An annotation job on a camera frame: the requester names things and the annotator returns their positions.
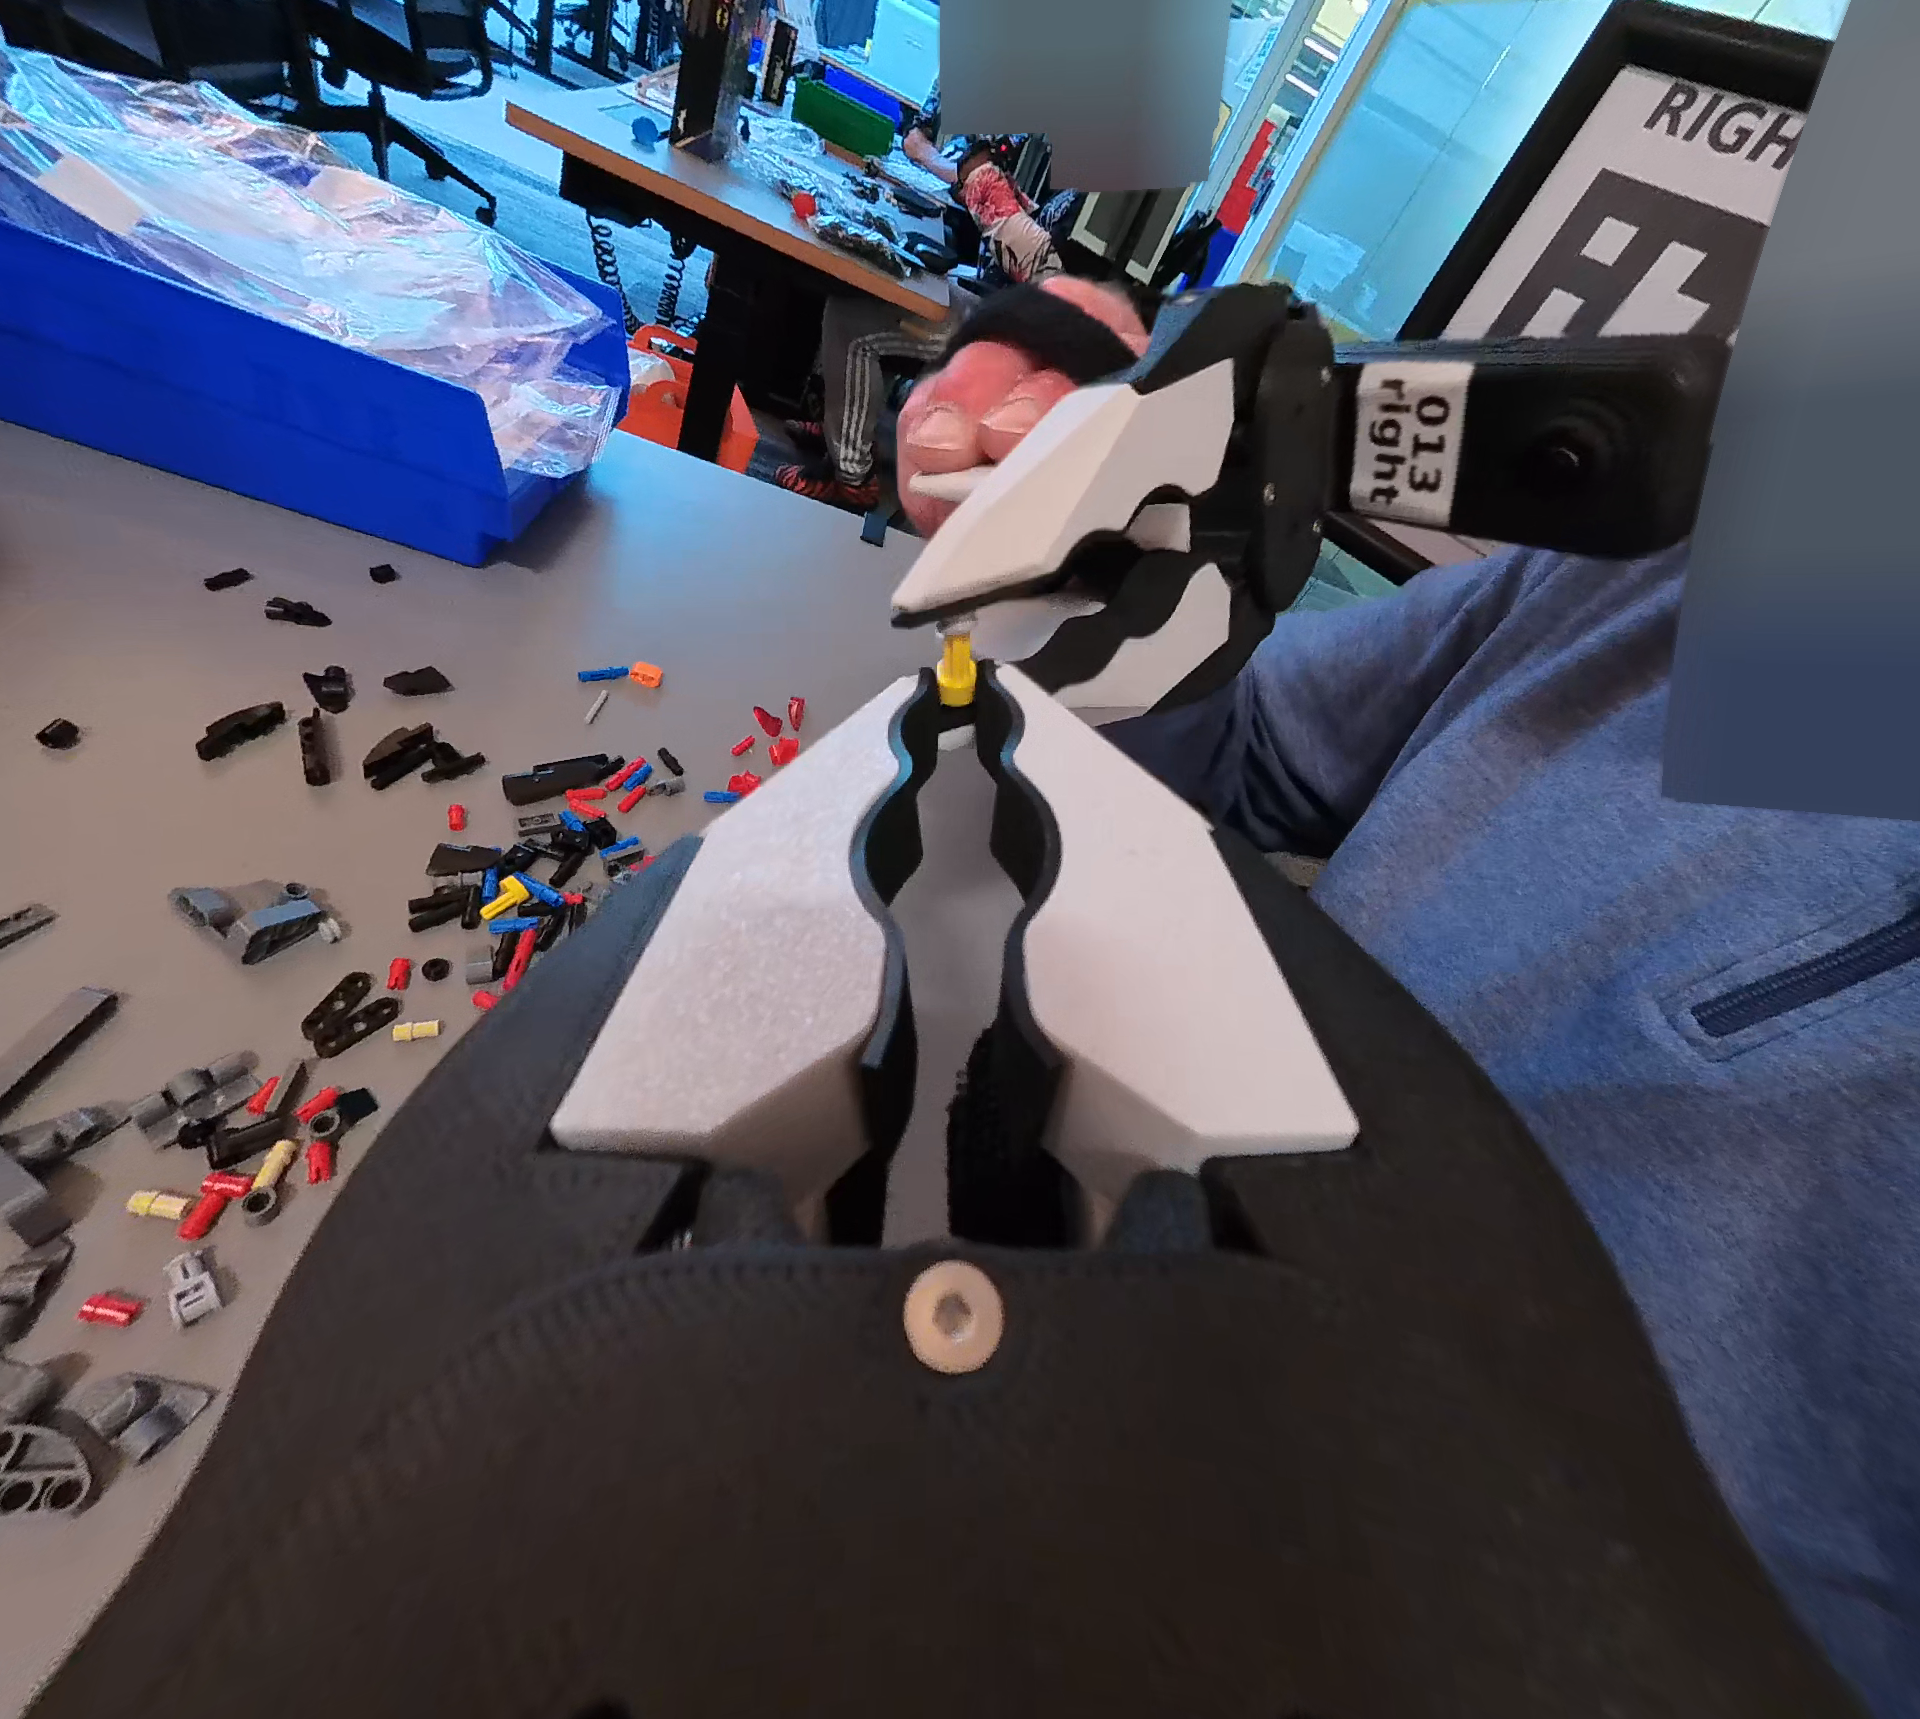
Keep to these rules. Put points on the long dark grey lego beam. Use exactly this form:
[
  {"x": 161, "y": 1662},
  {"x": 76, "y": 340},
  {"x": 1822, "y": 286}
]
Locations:
[
  {"x": 52, "y": 1044},
  {"x": 23, "y": 924}
]

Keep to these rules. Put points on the wood top office desk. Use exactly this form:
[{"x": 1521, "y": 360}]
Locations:
[{"x": 705, "y": 174}]

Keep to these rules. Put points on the tall black cardboard box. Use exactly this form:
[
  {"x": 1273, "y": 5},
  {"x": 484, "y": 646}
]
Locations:
[{"x": 721, "y": 39}]

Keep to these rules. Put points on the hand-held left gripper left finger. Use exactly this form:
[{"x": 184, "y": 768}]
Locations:
[{"x": 735, "y": 1000}]

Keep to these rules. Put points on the green plastic bin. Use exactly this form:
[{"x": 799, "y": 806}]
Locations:
[{"x": 843, "y": 117}]

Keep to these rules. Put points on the orange plastic crate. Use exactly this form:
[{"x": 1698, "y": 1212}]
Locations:
[{"x": 705, "y": 406}]

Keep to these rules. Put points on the crumpled clear plastic bags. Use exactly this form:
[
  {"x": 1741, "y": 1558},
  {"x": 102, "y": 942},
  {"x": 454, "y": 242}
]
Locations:
[{"x": 270, "y": 204}]

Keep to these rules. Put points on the yellow lego pin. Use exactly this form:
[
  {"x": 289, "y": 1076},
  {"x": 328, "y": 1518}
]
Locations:
[{"x": 954, "y": 682}]

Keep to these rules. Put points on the person's right forearm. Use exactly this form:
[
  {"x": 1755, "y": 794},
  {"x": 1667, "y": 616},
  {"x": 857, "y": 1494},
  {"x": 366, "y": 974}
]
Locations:
[{"x": 1424, "y": 684}]

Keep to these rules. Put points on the cluster of black lego panels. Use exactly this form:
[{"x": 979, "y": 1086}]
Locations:
[{"x": 240, "y": 730}]

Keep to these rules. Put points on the pile of lego pieces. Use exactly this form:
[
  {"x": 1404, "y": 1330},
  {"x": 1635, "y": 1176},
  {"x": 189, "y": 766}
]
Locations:
[{"x": 510, "y": 894}]

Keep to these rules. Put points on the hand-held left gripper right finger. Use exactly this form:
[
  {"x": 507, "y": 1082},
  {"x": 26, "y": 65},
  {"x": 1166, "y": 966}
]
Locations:
[{"x": 1185, "y": 1000}]

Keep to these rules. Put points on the black metal table leg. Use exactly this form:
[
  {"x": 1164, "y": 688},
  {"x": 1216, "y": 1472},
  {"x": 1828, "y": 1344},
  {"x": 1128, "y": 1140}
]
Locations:
[{"x": 1381, "y": 550}]

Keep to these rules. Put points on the person's torso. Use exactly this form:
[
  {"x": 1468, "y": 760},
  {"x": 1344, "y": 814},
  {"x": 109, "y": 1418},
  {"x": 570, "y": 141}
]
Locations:
[{"x": 1651, "y": 1150}]

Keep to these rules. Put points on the dark grey angled lego panel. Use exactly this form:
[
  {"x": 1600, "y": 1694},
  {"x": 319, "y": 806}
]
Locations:
[{"x": 263, "y": 922}]

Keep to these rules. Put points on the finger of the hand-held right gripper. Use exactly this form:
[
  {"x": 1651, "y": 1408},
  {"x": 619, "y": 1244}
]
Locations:
[
  {"x": 1185, "y": 654},
  {"x": 1050, "y": 504}
]

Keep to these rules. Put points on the black framed marker sign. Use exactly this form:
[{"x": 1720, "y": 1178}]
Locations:
[{"x": 1575, "y": 115}]

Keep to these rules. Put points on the person's right hand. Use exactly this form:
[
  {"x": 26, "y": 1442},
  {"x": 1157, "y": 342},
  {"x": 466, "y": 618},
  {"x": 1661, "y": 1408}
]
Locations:
[{"x": 974, "y": 414}]

